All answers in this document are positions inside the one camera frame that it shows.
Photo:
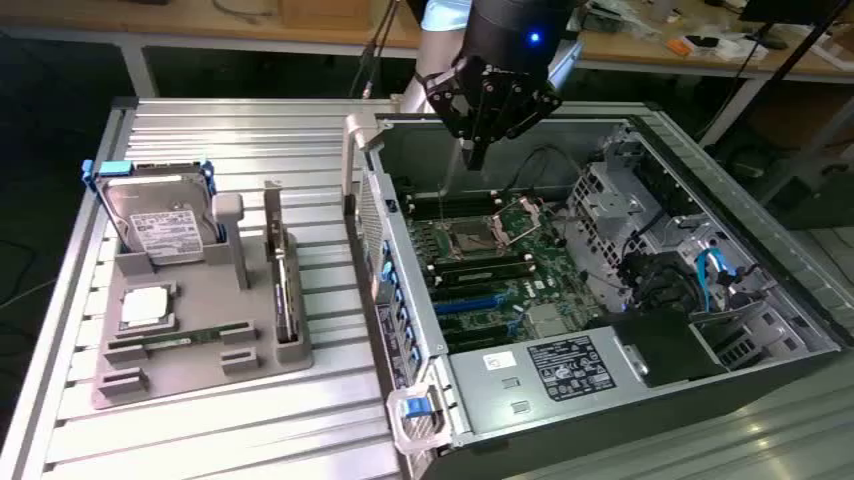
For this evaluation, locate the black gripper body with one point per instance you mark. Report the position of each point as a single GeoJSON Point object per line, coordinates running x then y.
{"type": "Point", "coordinates": [508, 30]}

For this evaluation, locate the black graphics card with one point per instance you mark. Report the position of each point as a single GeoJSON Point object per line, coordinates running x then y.
{"type": "Point", "coordinates": [286, 280]}

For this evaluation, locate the metal socket cover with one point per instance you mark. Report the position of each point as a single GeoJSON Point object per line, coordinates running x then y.
{"type": "Point", "coordinates": [521, 220]}

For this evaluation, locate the metal disk bay cage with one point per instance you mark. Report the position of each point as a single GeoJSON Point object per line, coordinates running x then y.
{"type": "Point", "coordinates": [610, 205]}

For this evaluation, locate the orange small box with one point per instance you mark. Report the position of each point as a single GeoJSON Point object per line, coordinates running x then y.
{"type": "Point", "coordinates": [677, 46]}

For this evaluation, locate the brown cardboard box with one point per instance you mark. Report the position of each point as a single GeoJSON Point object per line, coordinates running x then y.
{"type": "Point", "coordinates": [324, 12]}

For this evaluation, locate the CPU socket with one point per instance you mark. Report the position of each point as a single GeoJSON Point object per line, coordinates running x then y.
{"type": "Point", "coordinates": [470, 239]}

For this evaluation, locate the black RAM stick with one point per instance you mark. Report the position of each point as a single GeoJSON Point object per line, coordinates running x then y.
{"type": "Point", "coordinates": [481, 274]}

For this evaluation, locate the green motherboard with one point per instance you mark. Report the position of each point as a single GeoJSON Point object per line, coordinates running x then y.
{"type": "Point", "coordinates": [554, 280]}

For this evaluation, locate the blue expansion slot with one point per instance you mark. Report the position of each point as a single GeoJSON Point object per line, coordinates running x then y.
{"type": "Point", "coordinates": [468, 305]}

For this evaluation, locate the wooden desk with clutter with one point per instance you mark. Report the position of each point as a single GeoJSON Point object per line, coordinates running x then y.
{"type": "Point", "coordinates": [788, 60]}

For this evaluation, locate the black slanted pole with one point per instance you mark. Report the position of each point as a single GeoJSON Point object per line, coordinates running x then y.
{"type": "Point", "coordinates": [797, 50]}

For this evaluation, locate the silver chipset heat sink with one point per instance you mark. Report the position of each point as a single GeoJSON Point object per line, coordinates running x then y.
{"type": "Point", "coordinates": [546, 321]}

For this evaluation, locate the wooden desk with grey legs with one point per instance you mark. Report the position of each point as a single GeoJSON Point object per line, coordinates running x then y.
{"type": "Point", "coordinates": [167, 22]}

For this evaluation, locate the black fan shroud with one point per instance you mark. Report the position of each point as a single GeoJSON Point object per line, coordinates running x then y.
{"type": "Point", "coordinates": [661, 345]}

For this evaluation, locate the grey power supply unit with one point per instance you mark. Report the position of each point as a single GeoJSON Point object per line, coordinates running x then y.
{"type": "Point", "coordinates": [494, 390]}

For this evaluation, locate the silver CPU chip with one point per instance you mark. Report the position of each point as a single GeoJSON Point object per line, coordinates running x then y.
{"type": "Point", "coordinates": [146, 307]}

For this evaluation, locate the open black PC case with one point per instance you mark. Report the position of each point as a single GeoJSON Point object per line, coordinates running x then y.
{"type": "Point", "coordinates": [735, 380]}

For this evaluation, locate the green RAM stick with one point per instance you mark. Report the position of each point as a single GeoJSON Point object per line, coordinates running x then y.
{"type": "Point", "coordinates": [174, 340]}

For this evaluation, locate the grey parts rack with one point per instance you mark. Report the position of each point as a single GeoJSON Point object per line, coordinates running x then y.
{"type": "Point", "coordinates": [201, 365]}

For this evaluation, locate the grey case corner bracket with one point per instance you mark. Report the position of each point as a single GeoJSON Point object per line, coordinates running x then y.
{"type": "Point", "coordinates": [364, 127]}
{"type": "Point", "coordinates": [417, 435]}

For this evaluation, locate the hard disk with blue bracket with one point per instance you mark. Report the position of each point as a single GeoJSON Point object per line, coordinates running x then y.
{"type": "Point", "coordinates": [157, 215]}

